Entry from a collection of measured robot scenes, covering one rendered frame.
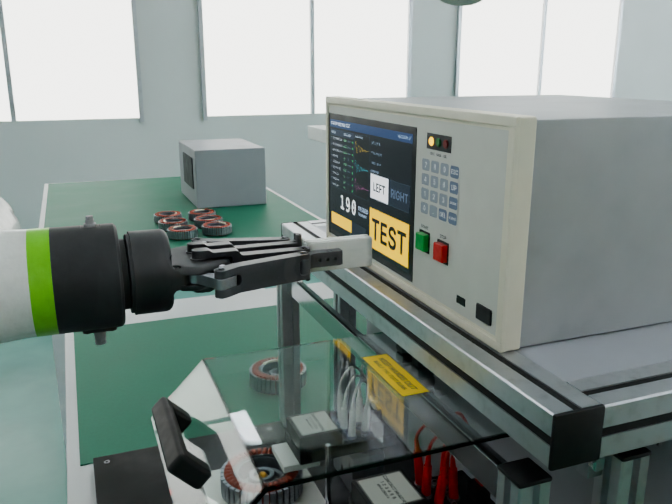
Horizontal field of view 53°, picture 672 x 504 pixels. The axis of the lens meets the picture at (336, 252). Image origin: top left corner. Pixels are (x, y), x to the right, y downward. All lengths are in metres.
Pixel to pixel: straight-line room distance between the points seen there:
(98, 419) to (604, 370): 0.94
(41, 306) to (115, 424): 0.72
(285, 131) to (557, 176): 5.00
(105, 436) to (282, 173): 4.48
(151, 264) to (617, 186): 0.41
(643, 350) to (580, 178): 0.16
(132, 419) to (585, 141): 0.95
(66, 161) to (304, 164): 1.82
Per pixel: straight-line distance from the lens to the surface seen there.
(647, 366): 0.64
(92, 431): 1.29
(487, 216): 0.61
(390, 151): 0.78
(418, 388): 0.66
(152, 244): 0.61
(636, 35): 7.40
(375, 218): 0.82
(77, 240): 0.60
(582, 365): 0.62
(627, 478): 0.63
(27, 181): 5.36
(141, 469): 1.12
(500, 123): 0.59
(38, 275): 0.59
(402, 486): 0.78
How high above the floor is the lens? 1.36
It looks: 15 degrees down
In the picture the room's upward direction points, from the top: straight up
